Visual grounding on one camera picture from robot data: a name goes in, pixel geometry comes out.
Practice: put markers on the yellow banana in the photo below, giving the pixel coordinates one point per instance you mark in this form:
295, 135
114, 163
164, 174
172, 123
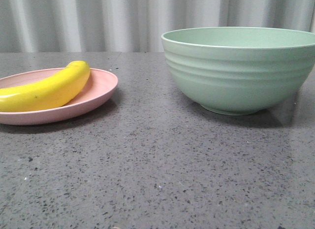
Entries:
51, 92

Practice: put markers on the green ribbed bowl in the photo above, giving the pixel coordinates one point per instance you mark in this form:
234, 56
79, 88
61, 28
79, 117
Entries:
239, 70

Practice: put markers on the pink plate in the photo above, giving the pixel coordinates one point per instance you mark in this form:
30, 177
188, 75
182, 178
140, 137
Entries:
98, 90

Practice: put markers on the white curtain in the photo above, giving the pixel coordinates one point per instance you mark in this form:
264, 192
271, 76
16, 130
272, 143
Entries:
134, 25

